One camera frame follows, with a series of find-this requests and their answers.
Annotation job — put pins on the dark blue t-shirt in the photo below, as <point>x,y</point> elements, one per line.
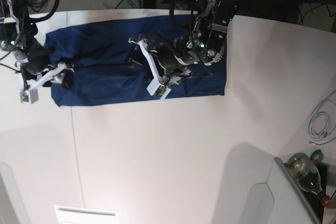
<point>98,52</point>

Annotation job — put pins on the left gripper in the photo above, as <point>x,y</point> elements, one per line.
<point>170,57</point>

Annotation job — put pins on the clear glass bottle red cap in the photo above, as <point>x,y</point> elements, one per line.
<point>307,176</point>

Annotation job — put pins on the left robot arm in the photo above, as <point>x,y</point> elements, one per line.
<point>203,41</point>

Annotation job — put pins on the green tape roll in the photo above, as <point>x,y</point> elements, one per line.
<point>317,156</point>

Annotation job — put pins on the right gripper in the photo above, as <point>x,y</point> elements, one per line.
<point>37,58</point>

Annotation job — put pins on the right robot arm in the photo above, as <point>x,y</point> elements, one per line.
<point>17,27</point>

